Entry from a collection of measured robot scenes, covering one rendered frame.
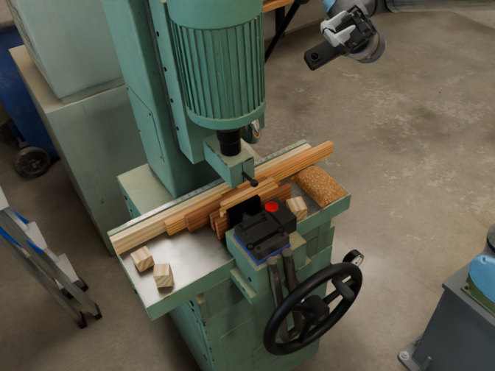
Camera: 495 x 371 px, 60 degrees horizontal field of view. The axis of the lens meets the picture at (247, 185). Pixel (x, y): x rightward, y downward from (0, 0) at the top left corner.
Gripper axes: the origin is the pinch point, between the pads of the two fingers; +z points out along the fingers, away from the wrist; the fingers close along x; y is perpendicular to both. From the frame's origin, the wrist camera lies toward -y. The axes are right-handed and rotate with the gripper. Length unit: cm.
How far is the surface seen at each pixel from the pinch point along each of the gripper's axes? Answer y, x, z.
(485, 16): 58, -39, -356
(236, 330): -64, 52, -9
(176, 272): -53, 30, 14
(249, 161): -29.9, 14.5, 0.3
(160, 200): -69, 8, -11
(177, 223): -52, 19, 7
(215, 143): -36.0, 6.0, -0.2
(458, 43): 29, -26, -319
